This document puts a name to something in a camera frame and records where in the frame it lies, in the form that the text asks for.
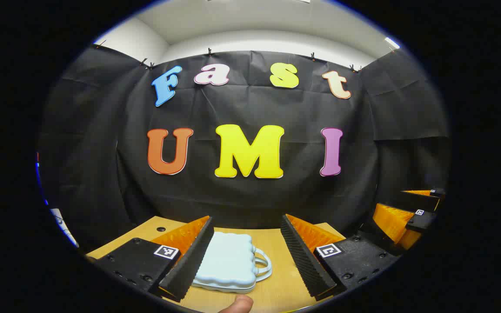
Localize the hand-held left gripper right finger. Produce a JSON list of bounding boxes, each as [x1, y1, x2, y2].
[[280, 214, 401, 301]]

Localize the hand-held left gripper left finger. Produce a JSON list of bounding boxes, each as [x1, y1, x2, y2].
[[86, 216, 215, 302]]

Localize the light blue suitcase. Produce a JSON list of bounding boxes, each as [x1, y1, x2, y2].
[[192, 232, 273, 294]]

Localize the white bar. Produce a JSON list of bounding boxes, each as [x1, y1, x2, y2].
[[50, 208, 80, 248]]

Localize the black backdrop cloth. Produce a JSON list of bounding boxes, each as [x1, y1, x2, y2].
[[37, 43, 451, 253]]

